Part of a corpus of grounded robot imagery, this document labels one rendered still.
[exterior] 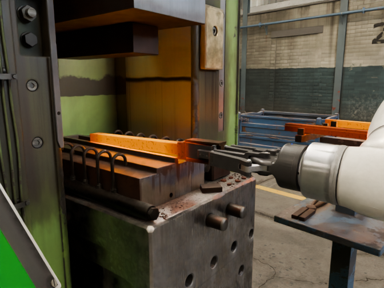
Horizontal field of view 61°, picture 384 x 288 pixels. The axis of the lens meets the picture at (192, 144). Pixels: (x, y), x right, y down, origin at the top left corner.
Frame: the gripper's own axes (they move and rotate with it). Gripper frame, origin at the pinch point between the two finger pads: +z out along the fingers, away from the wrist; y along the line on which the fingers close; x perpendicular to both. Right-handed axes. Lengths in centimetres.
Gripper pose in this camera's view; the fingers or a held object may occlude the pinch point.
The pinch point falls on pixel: (203, 151)
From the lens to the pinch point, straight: 65.0
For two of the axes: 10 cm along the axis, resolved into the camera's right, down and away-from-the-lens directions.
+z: -7.9, -1.3, 6.0
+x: 0.1, -9.8, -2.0
